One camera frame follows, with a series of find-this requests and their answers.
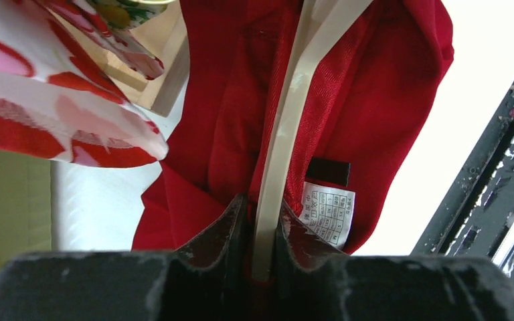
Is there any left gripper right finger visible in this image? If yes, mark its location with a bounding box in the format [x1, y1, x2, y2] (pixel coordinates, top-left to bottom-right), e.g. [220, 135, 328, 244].
[275, 201, 343, 320]

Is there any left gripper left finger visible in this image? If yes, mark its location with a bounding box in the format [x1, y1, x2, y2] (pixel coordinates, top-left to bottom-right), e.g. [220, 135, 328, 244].
[175, 194, 248, 320]

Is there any red skirt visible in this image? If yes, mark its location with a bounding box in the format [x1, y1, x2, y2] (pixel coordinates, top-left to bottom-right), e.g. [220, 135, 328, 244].
[132, 1, 454, 253]

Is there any cream plastic hanger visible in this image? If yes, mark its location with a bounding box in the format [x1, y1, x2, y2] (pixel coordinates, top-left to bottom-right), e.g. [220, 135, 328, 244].
[251, 0, 371, 282]

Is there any green plastic basket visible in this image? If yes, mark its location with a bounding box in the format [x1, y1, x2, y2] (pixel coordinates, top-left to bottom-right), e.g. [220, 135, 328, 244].
[0, 150, 52, 267]

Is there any wooden clothes rack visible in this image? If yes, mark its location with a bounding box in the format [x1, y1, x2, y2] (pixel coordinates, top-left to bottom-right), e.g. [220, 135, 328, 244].
[45, 1, 189, 116]

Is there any red poppy print garment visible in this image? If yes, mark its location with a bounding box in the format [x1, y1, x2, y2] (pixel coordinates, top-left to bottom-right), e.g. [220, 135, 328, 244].
[0, 1, 169, 168]

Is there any yellow floral print garment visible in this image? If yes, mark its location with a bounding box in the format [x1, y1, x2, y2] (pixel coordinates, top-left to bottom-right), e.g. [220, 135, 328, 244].
[83, 0, 174, 30]

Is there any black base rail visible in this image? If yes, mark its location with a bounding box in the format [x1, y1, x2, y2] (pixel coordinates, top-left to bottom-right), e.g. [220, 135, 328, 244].
[413, 81, 514, 284]

